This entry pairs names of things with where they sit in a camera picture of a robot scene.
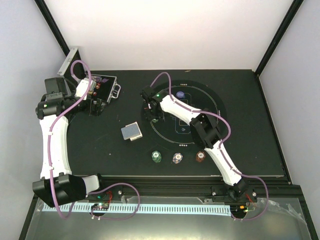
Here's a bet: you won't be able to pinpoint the purple small blind button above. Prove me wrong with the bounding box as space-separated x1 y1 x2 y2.
176 91 185 99

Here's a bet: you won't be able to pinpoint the green poker chip stack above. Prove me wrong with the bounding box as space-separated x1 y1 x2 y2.
151 150 162 163

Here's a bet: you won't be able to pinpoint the blue white poker chip stack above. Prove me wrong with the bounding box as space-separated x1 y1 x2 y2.
172 152 183 164

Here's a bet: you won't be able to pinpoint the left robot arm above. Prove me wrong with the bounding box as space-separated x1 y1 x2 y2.
32 77 108 208

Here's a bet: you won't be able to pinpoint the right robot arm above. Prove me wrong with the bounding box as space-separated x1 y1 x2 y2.
140 86 248 202

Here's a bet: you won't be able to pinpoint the aluminium poker chip case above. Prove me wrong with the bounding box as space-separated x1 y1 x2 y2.
57 47 121 105

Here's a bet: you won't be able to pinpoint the red dice in case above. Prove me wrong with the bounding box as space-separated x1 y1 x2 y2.
93 83 101 96

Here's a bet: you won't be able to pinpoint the purple chips in case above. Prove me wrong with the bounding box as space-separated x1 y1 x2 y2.
94 76 109 83

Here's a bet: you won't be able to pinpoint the round black poker mat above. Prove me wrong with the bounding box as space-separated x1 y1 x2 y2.
141 80 227 149

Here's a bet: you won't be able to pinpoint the brown poker chip stack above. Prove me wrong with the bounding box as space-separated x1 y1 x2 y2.
195 151 206 163

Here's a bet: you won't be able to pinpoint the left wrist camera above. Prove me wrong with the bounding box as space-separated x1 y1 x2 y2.
75 78 97 98

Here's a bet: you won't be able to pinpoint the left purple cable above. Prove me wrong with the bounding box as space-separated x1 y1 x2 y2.
48 59 141 221

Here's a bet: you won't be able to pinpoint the black aluminium mounting rail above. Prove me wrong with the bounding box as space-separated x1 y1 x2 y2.
77 174 258 203

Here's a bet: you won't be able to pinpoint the white perforated cable strip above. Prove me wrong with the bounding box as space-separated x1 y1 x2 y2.
42 201 231 217

